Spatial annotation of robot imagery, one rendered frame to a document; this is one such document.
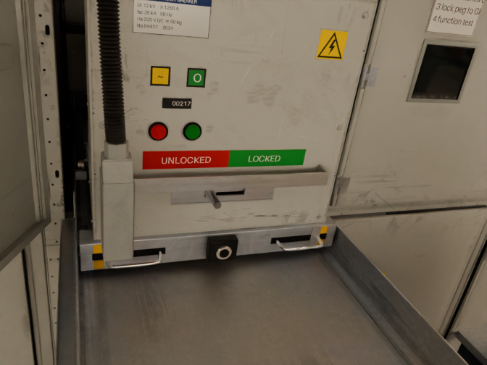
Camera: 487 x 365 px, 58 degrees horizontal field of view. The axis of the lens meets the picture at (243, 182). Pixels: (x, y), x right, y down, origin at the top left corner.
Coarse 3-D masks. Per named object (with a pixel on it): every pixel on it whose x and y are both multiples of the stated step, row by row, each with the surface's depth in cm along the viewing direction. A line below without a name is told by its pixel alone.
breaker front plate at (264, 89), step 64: (128, 0) 65; (256, 0) 71; (320, 0) 75; (128, 64) 69; (192, 64) 72; (256, 64) 76; (320, 64) 80; (128, 128) 74; (256, 128) 82; (320, 128) 86; (192, 192) 83; (256, 192) 88; (320, 192) 94
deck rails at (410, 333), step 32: (352, 256) 94; (96, 288) 81; (352, 288) 90; (384, 288) 84; (96, 320) 74; (384, 320) 83; (416, 320) 77; (96, 352) 68; (416, 352) 76; (448, 352) 70
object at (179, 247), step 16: (304, 224) 96; (320, 224) 97; (336, 224) 98; (80, 240) 81; (96, 240) 81; (144, 240) 84; (160, 240) 85; (176, 240) 86; (192, 240) 87; (240, 240) 91; (256, 240) 93; (272, 240) 94; (288, 240) 96; (304, 240) 97; (80, 256) 81; (96, 256) 82; (144, 256) 85; (176, 256) 88; (192, 256) 89
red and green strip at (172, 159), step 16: (144, 160) 77; (160, 160) 78; (176, 160) 79; (192, 160) 80; (208, 160) 81; (224, 160) 83; (240, 160) 84; (256, 160) 85; (272, 160) 86; (288, 160) 87
